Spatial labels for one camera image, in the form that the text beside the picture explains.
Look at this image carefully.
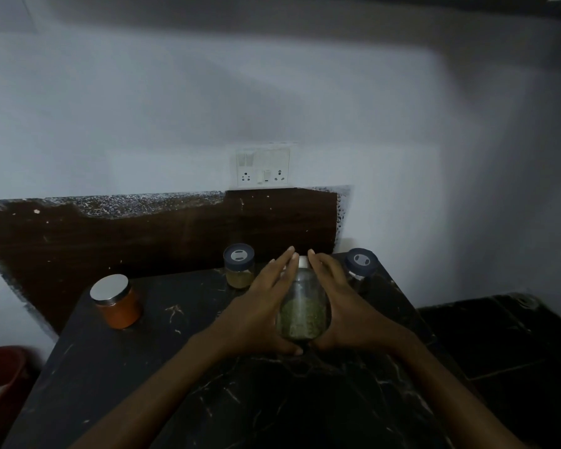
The person's left hand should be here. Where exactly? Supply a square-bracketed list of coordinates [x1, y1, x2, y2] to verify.
[198, 246, 304, 360]

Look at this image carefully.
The person's right hand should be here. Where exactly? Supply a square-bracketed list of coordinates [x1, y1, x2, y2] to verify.
[307, 249, 421, 360]

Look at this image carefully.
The yellow spice jar grey lid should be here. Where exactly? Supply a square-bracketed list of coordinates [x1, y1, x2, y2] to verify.
[223, 243, 256, 291]

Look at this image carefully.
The green spice jar silver lid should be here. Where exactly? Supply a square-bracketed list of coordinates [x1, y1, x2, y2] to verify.
[276, 256, 332, 343]

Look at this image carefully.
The dark spice jar grey lid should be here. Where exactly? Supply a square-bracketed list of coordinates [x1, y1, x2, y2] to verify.
[343, 248, 380, 295]

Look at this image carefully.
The orange spice jar silver lid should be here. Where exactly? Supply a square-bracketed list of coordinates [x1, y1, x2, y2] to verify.
[89, 274, 143, 331]

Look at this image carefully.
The person's right forearm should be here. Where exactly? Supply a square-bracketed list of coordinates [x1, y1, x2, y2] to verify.
[392, 336, 529, 449]

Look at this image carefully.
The person's left forearm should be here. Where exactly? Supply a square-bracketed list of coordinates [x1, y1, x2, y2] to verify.
[70, 334, 230, 449]

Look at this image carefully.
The red plastic pot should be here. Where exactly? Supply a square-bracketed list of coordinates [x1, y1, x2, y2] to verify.
[0, 345, 31, 422]

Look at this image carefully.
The white wall socket plate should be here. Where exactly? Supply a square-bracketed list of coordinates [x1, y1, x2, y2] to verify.
[236, 145, 292, 188]

